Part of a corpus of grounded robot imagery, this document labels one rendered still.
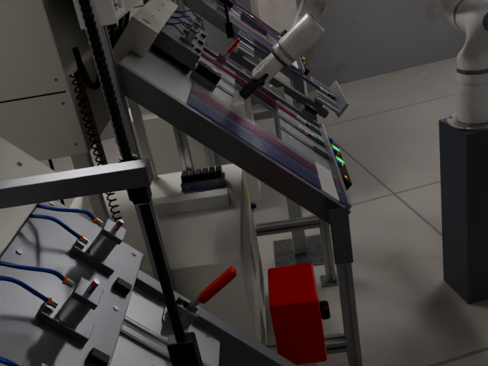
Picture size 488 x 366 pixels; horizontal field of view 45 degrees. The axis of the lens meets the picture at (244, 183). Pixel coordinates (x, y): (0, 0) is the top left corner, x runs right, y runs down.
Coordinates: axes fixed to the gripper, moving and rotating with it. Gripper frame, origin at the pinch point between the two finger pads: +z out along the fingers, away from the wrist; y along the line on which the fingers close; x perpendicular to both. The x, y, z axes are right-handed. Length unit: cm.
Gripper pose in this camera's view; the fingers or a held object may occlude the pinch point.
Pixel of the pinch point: (246, 91)
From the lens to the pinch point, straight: 195.5
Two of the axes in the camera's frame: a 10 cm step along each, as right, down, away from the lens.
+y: -0.1, 4.2, -9.1
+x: 7.2, 6.3, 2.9
